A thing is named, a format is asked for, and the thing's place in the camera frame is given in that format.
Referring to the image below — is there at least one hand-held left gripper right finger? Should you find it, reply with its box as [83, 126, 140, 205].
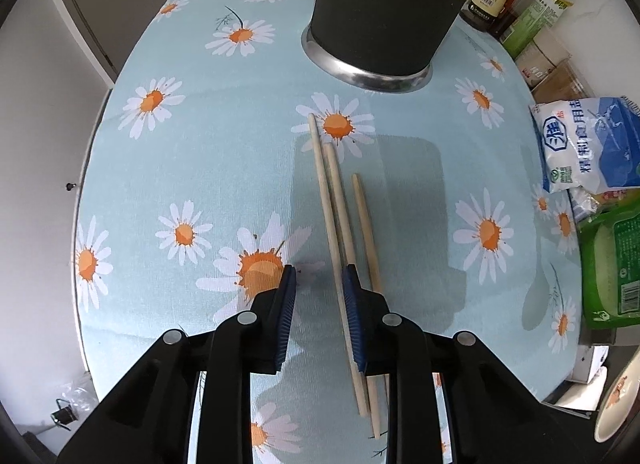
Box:
[342, 264, 586, 464]

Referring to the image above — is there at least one clear jar brown powder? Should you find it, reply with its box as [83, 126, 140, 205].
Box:
[530, 59, 596, 105]

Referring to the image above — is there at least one clear plastic packet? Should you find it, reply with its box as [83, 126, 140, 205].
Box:
[570, 186, 640, 222]

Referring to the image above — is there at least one white jar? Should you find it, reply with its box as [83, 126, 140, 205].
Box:
[515, 36, 571, 90]

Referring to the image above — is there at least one small white box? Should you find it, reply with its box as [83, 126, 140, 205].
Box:
[570, 341, 611, 385]

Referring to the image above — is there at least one daisy print blue tablecloth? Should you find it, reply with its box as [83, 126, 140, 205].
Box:
[75, 0, 583, 464]

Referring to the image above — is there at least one wooden chopstick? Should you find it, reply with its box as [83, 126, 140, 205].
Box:
[307, 114, 370, 417]
[322, 144, 383, 440]
[350, 174, 391, 397]

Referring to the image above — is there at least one green label bottle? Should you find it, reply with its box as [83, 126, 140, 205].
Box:
[500, 0, 583, 57]

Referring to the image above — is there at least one green sugar bag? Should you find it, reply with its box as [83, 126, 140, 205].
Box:
[577, 209, 640, 330]

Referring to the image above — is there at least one blue and white salt bag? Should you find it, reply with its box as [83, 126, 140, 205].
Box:
[530, 95, 640, 195]

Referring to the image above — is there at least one black binder clip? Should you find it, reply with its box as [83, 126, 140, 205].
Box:
[50, 396, 78, 430]

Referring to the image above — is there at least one printed ceramic bowl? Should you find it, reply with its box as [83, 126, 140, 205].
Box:
[592, 349, 640, 445]

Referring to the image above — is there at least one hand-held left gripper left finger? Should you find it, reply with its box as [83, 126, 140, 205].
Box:
[55, 264, 297, 464]

